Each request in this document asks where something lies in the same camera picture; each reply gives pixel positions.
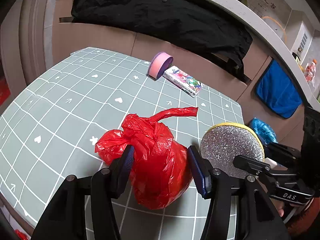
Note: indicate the person right hand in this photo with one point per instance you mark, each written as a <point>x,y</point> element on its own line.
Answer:
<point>279,207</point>

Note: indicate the orange capped plastic bottle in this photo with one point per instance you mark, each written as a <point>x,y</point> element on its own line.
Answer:
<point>310,71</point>

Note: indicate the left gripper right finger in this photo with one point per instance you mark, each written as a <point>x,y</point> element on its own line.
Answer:
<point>256,216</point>

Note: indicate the black hanging cloth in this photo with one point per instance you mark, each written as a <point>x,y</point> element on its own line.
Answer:
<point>194,25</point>

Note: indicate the yellow silver scouring pad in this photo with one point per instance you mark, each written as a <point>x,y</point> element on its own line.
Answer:
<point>222,142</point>

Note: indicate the pink purple round sponge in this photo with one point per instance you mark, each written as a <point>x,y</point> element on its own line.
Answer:
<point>159,64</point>

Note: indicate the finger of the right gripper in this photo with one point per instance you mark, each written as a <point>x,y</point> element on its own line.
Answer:
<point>254,167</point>
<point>274,148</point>

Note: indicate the dark sauce bottle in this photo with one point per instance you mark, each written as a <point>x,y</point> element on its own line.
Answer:
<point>296,57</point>

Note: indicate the blue hanging towel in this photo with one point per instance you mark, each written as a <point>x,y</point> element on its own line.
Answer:
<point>277,91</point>

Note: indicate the white smiley trash bin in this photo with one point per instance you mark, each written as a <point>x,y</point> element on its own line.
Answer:
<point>271,162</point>

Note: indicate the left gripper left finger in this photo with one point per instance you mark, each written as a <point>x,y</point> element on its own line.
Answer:
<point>64,217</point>

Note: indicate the red plastic bag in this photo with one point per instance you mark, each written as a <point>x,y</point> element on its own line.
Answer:
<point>160,173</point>

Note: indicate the colourful tissue packet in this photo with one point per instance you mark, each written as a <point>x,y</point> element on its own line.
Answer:
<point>184,81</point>

